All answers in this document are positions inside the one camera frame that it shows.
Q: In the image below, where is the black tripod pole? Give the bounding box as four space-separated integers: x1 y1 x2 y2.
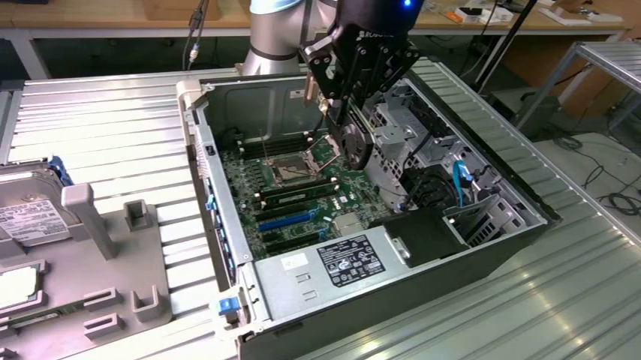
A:
472 0 541 88

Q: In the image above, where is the silver metal disk bay cage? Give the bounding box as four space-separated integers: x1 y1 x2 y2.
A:
368 102 428 189

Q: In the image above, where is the silver perforated disk bay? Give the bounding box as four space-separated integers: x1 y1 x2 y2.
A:
443 194 524 249

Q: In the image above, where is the white paper stack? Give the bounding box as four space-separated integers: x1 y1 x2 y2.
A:
537 4 596 27

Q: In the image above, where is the silver power supply unit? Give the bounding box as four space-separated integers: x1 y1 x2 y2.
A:
253 232 420 323

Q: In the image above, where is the thin black looped wire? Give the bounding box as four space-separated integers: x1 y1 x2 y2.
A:
308 104 330 137

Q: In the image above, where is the blue plastic disk carrier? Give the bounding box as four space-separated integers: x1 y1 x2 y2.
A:
46 156 77 189

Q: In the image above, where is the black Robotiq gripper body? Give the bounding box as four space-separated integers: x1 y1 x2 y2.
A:
325 0 428 45

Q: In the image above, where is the silver CPU chip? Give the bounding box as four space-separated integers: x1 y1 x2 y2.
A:
0 266 43 311

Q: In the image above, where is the black disk power wire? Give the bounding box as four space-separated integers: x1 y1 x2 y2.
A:
394 166 460 215

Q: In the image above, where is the flat white box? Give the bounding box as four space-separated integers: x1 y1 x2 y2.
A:
479 7 516 23

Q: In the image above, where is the black open PC case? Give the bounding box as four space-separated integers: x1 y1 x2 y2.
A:
175 65 563 360

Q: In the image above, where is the silver socket cover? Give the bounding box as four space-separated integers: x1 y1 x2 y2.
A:
302 133 344 170

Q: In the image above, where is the green Dell motherboard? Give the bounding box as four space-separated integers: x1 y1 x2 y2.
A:
219 136 400 260

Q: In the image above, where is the low-profile Nvidia graphics card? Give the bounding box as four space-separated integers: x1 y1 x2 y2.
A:
305 73 377 172

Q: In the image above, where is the black RAM slot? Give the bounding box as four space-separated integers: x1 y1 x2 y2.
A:
256 181 337 202
241 141 313 158
254 176 336 197
238 133 310 150

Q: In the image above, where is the blue SATA wire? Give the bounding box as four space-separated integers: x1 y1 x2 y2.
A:
451 160 476 209

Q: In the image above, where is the small black box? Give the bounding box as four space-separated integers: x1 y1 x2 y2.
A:
459 6 487 24

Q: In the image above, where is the grey hanging cable with connector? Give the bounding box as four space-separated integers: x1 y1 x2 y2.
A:
182 0 213 72

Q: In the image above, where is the green loose RAM stick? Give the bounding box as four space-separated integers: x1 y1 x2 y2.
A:
0 301 86 329

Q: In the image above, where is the black plastic shroud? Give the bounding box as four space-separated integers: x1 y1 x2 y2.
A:
368 207 473 269

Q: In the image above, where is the metal slat frame table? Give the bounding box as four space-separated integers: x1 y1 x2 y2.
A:
513 40 641 132

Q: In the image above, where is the silver hard disk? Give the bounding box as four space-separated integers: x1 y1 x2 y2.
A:
0 163 77 248

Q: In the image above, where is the thin metal locking lever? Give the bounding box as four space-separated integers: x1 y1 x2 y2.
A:
258 127 276 166

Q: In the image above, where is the CPU socket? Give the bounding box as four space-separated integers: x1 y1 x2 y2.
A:
266 154 316 188

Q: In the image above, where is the wooden desk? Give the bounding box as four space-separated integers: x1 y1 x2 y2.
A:
0 0 636 38

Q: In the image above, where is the blue expansion slot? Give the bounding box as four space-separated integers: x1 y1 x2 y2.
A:
257 212 324 232

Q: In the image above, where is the black cable bundle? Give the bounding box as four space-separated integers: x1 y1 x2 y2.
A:
607 192 641 218

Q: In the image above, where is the long black expansion slot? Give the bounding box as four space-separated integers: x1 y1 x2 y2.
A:
254 203 324 224
265 231 324 256

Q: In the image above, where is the silver chipset heat sink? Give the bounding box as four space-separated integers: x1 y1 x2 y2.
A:
332 214 366 231

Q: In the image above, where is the green RAM stick in slot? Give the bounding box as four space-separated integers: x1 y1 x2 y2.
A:
260 186 340 210

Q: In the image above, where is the grey plastic parts rack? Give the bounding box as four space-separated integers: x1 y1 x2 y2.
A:
0 182 175 360

